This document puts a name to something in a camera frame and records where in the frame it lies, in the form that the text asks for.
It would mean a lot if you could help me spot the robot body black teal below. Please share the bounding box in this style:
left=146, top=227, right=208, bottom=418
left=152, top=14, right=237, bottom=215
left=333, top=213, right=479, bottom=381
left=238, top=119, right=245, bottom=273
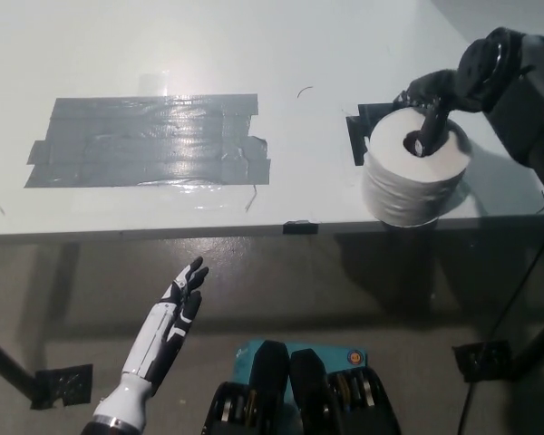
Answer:
left=202, top=339, right=403, bottom=435

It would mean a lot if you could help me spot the white toilet paper roll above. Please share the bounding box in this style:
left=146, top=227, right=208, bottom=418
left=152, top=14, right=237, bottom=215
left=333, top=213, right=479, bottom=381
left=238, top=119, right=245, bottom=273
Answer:
left=360, top=107, right=472, bottom=227

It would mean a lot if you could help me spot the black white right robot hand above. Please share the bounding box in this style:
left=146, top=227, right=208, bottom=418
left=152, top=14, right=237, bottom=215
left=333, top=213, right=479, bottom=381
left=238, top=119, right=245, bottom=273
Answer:
left=391, top=38, right=500, bottom=158

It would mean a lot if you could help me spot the wide clear tape strip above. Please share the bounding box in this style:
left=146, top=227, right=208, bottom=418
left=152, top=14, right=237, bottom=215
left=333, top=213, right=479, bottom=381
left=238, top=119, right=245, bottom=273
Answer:
left=0, top=185, right=255, bottom=213

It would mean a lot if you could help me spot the black table leg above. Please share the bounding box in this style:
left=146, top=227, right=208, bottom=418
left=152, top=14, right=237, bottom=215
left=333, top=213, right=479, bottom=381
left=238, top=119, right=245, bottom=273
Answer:
left=0, top=330, right=42, bottom=404
left=510, top=253, right=544, bottom=380

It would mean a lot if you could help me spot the grey duct tape patch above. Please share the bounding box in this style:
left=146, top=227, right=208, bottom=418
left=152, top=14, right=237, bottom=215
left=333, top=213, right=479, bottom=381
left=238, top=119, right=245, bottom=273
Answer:
left=24, top=93, right=272, bottom=189

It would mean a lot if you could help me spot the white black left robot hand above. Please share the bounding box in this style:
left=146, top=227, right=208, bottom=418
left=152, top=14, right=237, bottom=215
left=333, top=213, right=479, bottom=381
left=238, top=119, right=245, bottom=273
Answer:
left=120, top=256, right=210, bottom=393

